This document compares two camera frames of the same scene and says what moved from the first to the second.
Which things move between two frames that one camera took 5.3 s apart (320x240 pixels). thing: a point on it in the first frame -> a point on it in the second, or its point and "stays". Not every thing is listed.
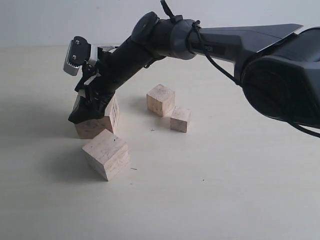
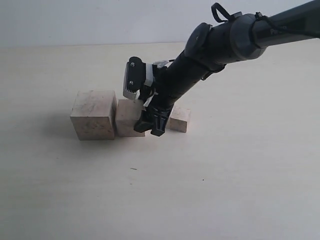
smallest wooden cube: (179, 119) stays
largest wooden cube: (89, 129) stays
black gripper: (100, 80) -> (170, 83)
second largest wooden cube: (108, 153) -> (129, 113)
